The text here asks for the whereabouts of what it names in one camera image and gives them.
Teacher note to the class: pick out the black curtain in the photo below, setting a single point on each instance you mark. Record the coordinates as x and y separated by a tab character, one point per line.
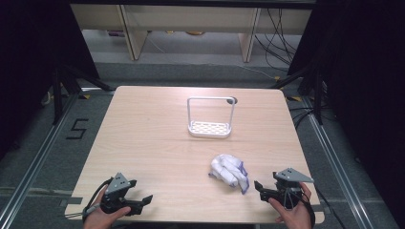
366	79
28	63

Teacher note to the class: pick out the yellow tape piece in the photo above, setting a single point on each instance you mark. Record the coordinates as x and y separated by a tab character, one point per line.
84	96
294	99

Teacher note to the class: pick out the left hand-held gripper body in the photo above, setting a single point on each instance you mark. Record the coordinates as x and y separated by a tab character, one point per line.
117	186

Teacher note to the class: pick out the white cloth with blue lines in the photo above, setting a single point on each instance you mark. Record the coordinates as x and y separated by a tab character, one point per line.
229	173

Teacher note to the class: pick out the aluminium floor rail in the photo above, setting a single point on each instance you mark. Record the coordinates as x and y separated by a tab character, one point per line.
35	165
334	162

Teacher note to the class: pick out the grey tape strip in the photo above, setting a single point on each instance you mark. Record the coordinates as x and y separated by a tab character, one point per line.
316	208
72	201

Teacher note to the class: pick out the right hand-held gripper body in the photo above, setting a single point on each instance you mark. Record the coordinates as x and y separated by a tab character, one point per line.
288	187

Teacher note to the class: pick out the person's left hand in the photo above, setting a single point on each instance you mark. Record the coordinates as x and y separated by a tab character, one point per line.
103	219

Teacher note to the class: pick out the light wooden desk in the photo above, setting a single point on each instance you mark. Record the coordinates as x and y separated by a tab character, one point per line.
191	19

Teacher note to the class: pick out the grey round table grommet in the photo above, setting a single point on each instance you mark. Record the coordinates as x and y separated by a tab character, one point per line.
231	100

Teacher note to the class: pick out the black metal stand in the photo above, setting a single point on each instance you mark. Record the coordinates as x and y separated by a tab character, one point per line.
59	95
316	95

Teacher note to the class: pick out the white towel rack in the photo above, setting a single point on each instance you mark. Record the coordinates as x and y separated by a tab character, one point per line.
208	129

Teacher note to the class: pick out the person's right hand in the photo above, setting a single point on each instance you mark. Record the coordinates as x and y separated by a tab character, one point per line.
294	216

